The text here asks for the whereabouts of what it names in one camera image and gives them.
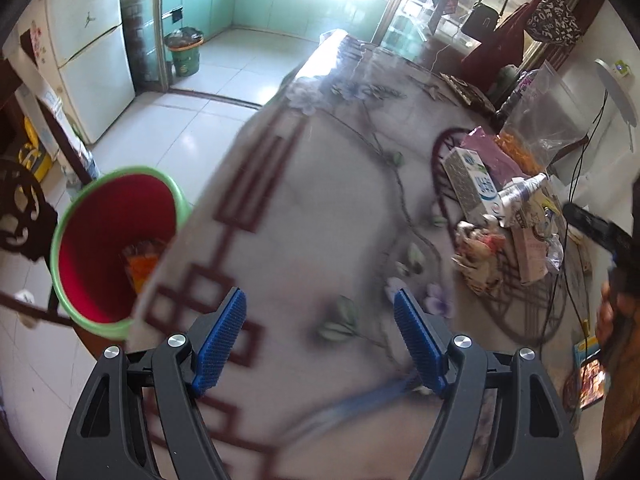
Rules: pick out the white refrigerator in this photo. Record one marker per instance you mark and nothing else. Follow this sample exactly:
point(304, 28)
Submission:
point(85, 35)

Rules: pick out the clear zip bag orange snacks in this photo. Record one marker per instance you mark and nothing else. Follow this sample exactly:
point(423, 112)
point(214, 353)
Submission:
point(542, 125)

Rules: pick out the teal kitchen cabinets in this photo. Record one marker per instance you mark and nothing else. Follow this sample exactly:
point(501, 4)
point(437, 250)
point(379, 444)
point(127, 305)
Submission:
point(260, 0)

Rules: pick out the dark red garment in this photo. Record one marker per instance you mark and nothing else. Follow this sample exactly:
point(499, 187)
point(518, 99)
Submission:
point(492, 55)

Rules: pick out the black tray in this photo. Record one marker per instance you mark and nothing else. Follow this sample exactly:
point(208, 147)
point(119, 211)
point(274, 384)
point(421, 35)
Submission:
point(467, 92)

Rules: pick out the white desk lamp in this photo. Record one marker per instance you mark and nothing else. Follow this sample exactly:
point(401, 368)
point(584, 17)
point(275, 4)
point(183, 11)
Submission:
point(617, 90)

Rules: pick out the white green milk carton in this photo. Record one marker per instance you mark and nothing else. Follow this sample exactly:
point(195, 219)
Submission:
point(472, 185)

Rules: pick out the person's right hand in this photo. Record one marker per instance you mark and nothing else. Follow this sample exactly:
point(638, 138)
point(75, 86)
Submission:
point(610, 320)

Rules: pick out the yellow toy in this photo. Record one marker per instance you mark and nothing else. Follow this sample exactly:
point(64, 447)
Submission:
point(32, 152)

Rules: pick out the black white patterned bag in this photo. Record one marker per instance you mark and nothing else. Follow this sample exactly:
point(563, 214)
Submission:
point(552, 17)

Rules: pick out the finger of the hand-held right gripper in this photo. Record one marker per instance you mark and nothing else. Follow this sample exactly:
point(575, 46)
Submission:
point(595, 225)

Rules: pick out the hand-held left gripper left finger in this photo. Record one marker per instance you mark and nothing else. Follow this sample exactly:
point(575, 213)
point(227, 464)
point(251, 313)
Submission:
point(220, 340)

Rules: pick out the crushed clear plastic bottle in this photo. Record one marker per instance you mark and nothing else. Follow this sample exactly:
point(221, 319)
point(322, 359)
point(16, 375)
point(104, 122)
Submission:
point(520, 192)

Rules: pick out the pale pink paper packet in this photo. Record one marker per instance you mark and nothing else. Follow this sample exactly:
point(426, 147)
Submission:
point(530, 255)

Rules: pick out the green trash bin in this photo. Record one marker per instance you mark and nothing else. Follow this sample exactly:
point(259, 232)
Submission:
point(185, 55)

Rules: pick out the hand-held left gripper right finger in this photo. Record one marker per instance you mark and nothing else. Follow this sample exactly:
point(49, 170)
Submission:
point(417, 340)

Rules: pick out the carved wooden chair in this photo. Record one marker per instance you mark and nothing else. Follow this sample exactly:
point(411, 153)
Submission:
point(20, 210)

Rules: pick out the red bucket with green rim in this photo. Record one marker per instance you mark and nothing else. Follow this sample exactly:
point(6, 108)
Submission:
point(100, 260)

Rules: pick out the crumpled printed paper bag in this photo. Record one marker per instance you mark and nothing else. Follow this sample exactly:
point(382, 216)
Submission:
point(480, 255)

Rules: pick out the orange snack wrapper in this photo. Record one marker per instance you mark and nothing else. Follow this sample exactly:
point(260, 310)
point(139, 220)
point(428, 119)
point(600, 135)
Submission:
point(142, 267)

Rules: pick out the black handbag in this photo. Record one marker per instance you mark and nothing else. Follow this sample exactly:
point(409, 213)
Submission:
point(480, 22)

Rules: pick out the pink plastic bag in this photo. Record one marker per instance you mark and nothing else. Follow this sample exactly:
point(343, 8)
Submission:
point(495, 152)

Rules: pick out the crumpled clear plastic wrap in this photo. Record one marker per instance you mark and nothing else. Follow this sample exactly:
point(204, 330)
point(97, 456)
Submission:
point(555, 255)

